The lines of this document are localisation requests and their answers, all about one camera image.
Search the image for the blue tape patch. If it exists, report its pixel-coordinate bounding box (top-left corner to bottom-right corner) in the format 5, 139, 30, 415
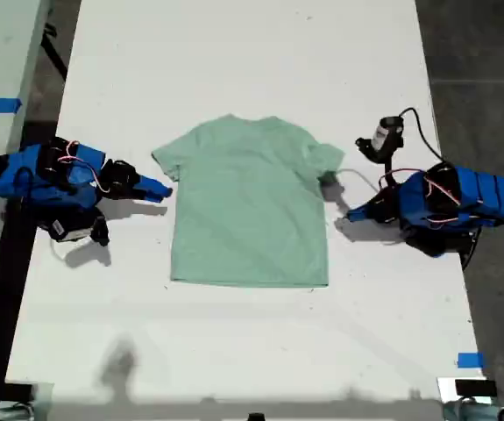
457, 352, 486, 369

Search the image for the black camera cable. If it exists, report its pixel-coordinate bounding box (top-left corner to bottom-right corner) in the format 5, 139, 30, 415
398, 107, 448, 164

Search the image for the black strap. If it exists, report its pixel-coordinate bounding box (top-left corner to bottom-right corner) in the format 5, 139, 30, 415
40, 24, 69, 82

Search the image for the black camera box with label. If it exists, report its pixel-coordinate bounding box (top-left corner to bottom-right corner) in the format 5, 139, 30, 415
48, 217, 94, 244
355, 116, 406, 164

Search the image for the silver mounting plate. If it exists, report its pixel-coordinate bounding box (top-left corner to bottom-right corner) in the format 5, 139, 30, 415
436, 376, 499, 404

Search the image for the grey metal tube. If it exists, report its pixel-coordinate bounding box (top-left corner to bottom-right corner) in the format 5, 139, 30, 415
0, 403, 34, 421
442, 399, 504, 421

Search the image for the black frame beam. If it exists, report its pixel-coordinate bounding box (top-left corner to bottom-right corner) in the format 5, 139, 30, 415
0, 196, 39, 411

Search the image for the pale green T-shirt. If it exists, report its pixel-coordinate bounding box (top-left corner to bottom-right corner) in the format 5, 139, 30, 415
150, 113, 345, 289

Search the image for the black camera stalk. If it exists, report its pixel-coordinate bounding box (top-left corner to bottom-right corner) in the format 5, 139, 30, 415
382, 153, 398, 185
89, 213, 110, 246

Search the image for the small black box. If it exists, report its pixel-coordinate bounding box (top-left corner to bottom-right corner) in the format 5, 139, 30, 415
455, 379, 498, 398
4, 382, 38, 403

